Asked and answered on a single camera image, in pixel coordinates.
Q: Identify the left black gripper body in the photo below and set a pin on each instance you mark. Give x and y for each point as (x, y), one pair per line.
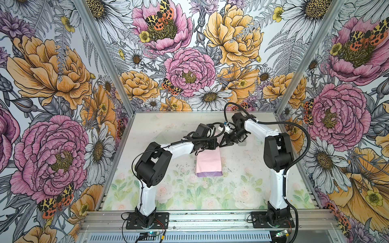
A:
(208, 144)

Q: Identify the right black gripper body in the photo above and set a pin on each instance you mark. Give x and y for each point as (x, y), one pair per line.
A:
(236, 134)

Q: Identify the purple wrapping paper sheet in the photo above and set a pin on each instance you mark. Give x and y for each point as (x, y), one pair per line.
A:
(208, 163)

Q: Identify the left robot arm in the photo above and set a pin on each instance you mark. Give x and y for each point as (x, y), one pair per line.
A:
(151, 169)

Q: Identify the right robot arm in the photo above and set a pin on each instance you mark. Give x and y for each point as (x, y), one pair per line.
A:
(278, 157)

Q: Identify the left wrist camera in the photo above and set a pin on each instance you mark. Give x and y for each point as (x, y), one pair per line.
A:
(202, 131)

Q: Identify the aluminium front rail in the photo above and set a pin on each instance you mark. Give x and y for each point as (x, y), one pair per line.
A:
(115, 221)

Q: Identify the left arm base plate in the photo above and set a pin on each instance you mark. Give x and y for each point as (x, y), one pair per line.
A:
(156, 220)

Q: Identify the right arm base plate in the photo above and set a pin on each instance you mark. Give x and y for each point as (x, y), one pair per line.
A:
(270, 220)

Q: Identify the white slotted cable duct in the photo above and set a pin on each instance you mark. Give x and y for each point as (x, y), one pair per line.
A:
(184, 237)

